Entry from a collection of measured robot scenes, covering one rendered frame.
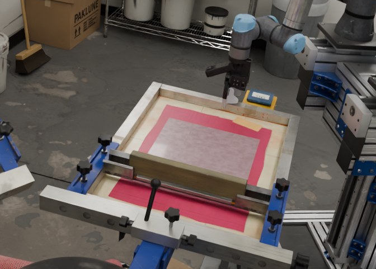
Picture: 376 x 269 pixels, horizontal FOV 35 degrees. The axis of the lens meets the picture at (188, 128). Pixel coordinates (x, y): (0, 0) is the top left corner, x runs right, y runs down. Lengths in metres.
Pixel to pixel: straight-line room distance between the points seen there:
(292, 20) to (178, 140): 0.57
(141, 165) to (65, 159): 1.88
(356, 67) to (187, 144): 0.77
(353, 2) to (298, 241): 1.19
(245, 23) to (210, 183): 0.63
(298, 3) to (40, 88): 2.68
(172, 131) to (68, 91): 2.34
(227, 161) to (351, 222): 0.77
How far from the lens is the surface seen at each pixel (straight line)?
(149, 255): 1.51
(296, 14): 2.13
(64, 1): 4.90
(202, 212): 1.79
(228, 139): 2.14
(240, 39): 2.16
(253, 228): 1.77
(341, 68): 2.42
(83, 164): 1.76
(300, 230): 3.06
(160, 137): 2.09
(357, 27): 2.43
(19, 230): 3.17
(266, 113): 2.28
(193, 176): 1.78
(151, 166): 1.81
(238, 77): 2.22
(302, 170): 3.90
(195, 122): 2.21
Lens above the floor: 2.06
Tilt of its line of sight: 30 degrees down
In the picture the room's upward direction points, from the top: 9 degrees clockwise
